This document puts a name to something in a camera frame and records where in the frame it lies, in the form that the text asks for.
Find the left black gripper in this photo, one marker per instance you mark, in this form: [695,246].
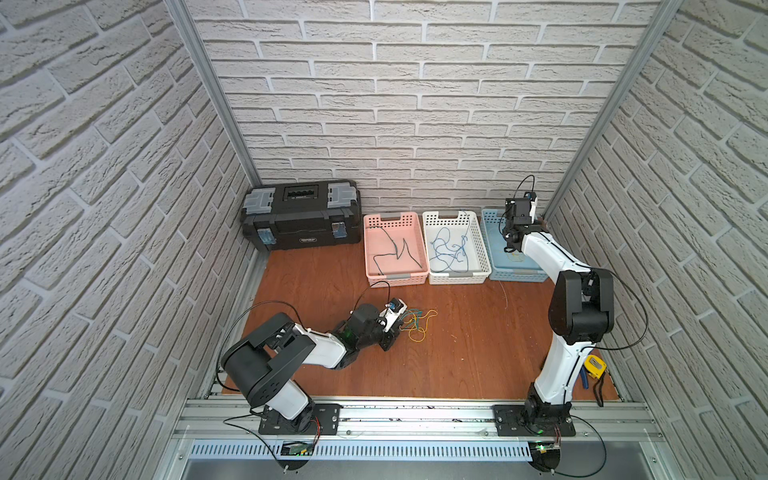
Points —
[389,333]

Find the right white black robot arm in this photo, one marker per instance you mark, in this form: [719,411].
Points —
[580,313]

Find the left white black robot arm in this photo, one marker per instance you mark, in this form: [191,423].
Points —
[262,364]

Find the blue perforated basket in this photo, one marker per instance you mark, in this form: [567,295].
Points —
[507,267]

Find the white perforated basket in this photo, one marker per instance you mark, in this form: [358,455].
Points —
[455,248]

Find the pink perforated basket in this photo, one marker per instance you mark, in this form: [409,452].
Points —
[395,249]

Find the black plastic toolbox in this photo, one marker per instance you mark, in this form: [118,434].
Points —
[301,215]

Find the yellow blue small tool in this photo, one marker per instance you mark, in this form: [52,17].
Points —
[595,366]

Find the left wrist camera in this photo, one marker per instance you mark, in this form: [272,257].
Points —
[393,312]

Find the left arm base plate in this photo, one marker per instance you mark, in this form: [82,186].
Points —
[316,418]

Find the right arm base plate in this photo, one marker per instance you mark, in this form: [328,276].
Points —
[514,420]

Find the blue handled pliers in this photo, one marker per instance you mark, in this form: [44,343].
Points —
[584,378]

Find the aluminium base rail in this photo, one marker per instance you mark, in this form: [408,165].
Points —
[377,428]

